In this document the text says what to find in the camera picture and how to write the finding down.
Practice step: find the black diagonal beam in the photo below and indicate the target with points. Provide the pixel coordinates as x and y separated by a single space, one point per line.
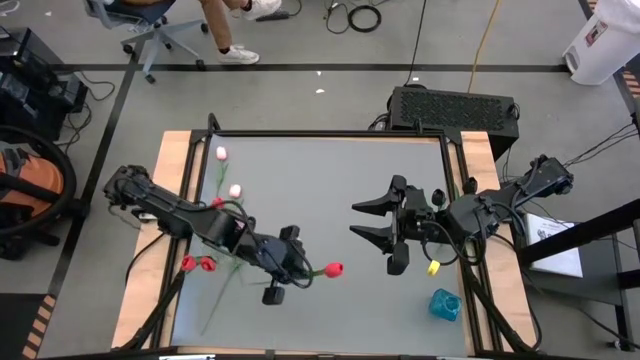
575 235

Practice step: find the clear glass vase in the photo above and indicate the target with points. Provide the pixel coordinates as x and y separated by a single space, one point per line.
224 261

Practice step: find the black power strip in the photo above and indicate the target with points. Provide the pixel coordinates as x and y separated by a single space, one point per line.
275 16

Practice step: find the black electronics rack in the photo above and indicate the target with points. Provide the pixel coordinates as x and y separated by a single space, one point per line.
30 85

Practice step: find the black artificial tulip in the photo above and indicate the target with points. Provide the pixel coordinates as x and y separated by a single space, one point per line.
438 197
470 186

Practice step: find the white sneaker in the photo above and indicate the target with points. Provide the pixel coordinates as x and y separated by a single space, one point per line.
239 55
262 7

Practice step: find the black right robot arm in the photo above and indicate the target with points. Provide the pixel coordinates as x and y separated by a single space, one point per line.
500 210

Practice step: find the black perforated computer case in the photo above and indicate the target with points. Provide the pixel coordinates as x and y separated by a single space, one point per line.
450 107

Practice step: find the white paper booklet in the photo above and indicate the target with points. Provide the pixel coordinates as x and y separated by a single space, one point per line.
555 260

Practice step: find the person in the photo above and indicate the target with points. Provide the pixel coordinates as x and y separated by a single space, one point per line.
220 30

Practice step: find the blue glass vase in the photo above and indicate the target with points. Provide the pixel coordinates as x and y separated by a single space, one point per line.
445 305

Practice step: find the orange shop vacuum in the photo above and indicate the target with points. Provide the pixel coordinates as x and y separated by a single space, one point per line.
35 175

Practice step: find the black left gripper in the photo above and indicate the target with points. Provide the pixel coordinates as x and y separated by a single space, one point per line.
280 255

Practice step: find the grey side table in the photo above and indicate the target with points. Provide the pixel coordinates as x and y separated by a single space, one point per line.
600 280

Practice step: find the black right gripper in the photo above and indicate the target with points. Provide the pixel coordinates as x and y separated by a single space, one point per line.
417 220

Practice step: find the white bin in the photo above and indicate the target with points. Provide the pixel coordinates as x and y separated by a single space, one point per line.
605 45

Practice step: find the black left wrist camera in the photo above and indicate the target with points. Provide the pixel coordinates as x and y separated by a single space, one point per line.
273 296

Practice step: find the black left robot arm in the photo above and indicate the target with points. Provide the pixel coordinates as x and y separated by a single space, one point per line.
175 215

